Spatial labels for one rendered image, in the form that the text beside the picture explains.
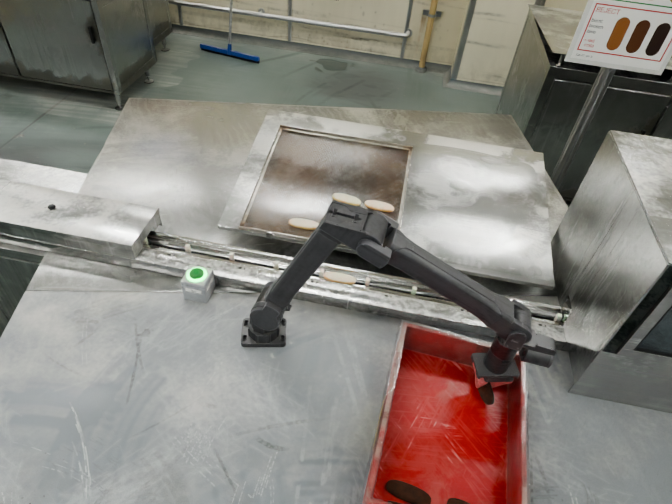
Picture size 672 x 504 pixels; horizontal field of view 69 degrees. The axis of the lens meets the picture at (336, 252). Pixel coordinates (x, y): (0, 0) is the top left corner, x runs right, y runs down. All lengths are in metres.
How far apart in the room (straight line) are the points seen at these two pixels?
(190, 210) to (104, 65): 2.38
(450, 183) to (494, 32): 3.02
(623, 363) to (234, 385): 0.94
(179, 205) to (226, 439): 0.88
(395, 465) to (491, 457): 0.23
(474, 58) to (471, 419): 3.81
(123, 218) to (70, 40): 2.58
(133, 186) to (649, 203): 1.58
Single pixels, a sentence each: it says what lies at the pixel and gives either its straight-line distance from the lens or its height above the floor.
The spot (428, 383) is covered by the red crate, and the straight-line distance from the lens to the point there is 1.32.
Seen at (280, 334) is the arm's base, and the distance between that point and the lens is 1.35.
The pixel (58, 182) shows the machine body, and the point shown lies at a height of 0.82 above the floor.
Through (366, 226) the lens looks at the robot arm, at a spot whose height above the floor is 1.29.
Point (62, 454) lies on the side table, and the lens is 1.30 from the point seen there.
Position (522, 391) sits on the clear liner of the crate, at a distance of 1.27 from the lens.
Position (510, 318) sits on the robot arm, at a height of 1.15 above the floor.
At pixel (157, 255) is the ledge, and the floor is 0.86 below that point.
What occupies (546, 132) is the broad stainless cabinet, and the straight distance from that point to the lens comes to 3.08.
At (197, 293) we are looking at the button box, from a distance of 1.43.
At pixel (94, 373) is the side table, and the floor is 0.82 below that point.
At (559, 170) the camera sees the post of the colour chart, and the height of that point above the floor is 0.84.
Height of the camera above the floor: 1.92
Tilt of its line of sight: 44 degrees down
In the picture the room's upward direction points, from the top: 6 degrees clockwise
